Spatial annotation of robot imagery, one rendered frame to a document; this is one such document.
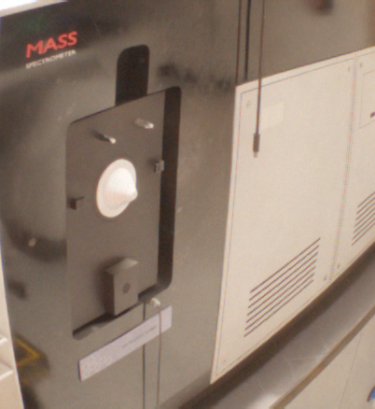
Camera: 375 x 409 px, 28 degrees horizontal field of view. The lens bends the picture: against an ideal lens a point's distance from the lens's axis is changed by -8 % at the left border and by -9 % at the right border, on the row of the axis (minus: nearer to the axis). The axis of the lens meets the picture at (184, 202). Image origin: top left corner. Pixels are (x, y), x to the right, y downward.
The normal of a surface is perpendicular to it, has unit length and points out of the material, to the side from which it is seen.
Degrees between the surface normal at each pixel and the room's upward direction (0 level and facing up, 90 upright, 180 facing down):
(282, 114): 90
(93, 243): 90
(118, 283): 90
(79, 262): 90
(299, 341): 0
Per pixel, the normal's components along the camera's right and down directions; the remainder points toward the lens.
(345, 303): 0.05, -0.91
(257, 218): 0.80, 0.29
